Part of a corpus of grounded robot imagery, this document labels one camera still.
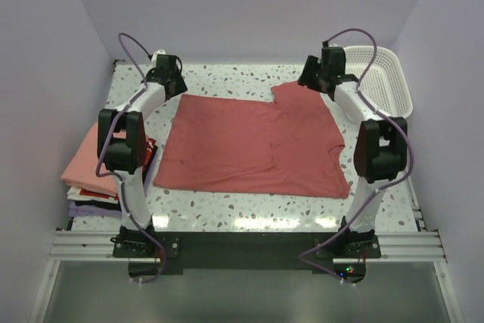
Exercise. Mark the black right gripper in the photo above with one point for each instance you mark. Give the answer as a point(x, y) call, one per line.
point(311, 64)

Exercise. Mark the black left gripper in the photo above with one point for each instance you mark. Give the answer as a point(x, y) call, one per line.
point(181, 87)

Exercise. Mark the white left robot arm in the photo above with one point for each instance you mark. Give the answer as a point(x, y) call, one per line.
point(122, 151)

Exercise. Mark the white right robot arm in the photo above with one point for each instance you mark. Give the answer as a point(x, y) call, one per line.
point(381, 150)

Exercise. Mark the white perforated plastic basket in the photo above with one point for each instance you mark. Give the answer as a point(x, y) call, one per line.
point(385, 81)

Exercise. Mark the folded pink t-shirt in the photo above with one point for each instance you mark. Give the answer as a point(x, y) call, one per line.
point(80, 171)

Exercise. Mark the folded lavender t-shirt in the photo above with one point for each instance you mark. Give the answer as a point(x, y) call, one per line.
point(93, 207)

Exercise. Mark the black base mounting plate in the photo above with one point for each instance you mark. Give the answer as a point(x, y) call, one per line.
point(173, 253)

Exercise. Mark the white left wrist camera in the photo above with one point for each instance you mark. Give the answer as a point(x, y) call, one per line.
point(156, 53)

